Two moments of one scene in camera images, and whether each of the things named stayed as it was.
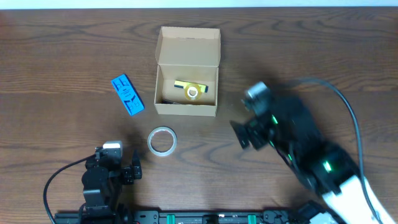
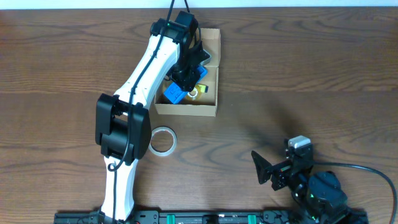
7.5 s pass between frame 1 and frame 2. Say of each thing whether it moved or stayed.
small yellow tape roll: stayed
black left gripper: moved
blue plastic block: moved
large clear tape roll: stayed
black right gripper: moved
